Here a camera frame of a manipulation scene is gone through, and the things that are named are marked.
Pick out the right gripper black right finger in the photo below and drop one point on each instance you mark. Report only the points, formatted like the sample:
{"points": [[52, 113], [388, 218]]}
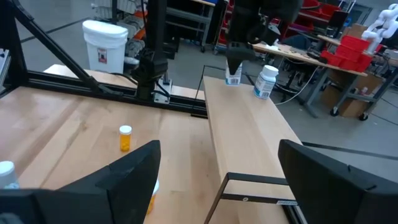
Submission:
{"points": [[326, 199]]}

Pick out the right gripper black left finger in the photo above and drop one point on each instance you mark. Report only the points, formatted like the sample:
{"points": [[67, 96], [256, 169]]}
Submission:
{"points": [[93, 205]]}

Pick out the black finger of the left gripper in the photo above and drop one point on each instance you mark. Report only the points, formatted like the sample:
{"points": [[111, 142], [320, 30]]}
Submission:
{"points": [[237, 56]]}

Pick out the white medicine bottle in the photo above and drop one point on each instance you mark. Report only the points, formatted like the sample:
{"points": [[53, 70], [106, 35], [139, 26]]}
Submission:
{"points": [[234, 80], [265, 82]]}

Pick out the small orange pill bottle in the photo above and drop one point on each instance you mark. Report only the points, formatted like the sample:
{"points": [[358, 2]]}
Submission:
{"points": [[125, 140]]}

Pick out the black office chair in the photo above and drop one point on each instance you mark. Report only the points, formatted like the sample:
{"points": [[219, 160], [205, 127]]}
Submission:
{"points": [[295, 42]]}

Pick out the grey metal shelving rack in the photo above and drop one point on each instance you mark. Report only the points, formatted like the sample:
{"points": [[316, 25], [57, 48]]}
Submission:
{"points": [[189, 15]]}

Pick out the wooden-top rolling workbench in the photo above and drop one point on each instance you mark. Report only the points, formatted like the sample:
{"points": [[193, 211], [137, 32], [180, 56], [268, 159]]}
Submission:
{"points": [[298, 55]]}

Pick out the medium orange pill bottle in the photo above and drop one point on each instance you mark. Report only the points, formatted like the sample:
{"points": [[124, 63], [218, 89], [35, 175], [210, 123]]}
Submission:
{"points": [[156, 186]]}

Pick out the blue pill bottle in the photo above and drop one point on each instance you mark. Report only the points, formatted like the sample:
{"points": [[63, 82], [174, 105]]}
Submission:
{"points": [[6, 172]]}

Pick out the cardboard box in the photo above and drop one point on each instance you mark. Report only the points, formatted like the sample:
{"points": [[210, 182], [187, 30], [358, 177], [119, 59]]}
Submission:
{"points": [[351, 105], [354, 31]]}

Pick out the grey cloth bundle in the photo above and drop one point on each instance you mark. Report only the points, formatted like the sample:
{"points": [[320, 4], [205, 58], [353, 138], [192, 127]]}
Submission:
{"points": [[135, 46]]}

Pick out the red plastic storage bin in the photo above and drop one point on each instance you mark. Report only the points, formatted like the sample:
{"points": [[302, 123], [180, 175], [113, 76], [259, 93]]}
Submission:
{"points": [[348, 60], [356, 43]]}

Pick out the white lidded plastic bucket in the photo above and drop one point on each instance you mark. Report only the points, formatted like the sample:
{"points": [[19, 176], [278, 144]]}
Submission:
{"points": [[105, 46]]}

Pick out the white humanoid robot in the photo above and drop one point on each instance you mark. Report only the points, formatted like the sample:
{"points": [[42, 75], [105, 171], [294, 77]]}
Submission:
{"points": [[382, 25]]}

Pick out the silver aluminium extrusion bar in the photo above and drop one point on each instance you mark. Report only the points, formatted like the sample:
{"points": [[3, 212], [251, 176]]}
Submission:
{"points": [[3, 67]]}

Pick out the wooden shelf black frame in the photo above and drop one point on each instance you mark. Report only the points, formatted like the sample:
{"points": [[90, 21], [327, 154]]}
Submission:
{"points": [[245, 130]]}

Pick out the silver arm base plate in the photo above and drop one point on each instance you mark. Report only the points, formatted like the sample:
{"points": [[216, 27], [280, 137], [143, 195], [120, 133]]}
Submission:
{"points": [[163, 93]]}

